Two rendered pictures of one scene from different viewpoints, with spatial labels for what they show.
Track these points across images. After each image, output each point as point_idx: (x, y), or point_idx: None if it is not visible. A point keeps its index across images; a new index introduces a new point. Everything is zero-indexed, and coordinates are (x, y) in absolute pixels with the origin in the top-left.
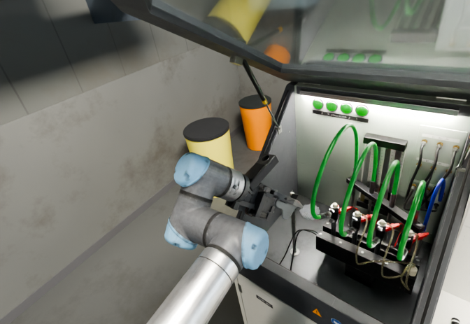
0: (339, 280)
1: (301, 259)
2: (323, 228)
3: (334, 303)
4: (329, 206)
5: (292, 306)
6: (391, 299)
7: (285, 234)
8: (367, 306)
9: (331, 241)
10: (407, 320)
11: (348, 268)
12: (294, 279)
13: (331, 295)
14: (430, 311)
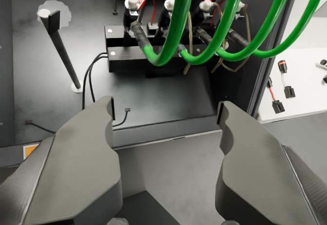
0: (146, 88)
1: (94, 91)
2: (107, 41)
3: (178, 129)
4: None
5: (119, 147)
6: (191, 76)
7: (46, 69)
8: (180, 95)
9: (133, 56)
10: (208, 85)
11: (153, 72)
12: (123, 137)
13: (171, 124)
14: (264, 85)
